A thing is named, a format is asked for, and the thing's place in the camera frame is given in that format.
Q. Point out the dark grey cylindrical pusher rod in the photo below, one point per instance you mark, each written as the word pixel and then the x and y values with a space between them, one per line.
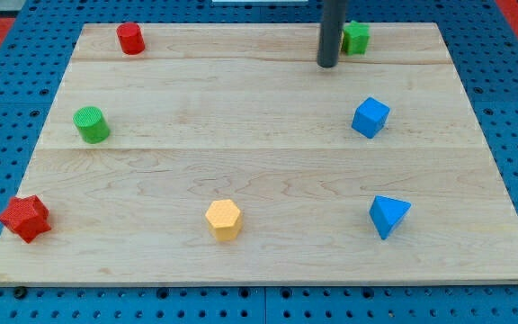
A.
pixel 330 32

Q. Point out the blue triangular prism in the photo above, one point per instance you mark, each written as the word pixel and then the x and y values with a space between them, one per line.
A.
pixel 387 213

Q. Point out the yellow hexagonal block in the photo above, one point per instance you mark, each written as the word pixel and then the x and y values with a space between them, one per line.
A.
pixel 224 220

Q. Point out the red star block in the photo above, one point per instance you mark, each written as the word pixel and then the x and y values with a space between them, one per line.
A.
pixel 26 217

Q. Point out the green cylinder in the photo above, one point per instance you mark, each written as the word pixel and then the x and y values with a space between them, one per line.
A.
pixel 91 125

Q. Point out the red cylinder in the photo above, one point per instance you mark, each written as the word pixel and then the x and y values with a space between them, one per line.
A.
pixel 130 38

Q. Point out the blue cube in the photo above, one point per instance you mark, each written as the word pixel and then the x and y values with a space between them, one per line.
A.
pixel 370 117

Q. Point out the light wooden board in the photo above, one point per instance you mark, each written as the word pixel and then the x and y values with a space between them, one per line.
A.
pixel 243 112

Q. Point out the green star block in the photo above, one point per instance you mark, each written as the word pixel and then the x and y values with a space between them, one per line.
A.
pixel 356 38

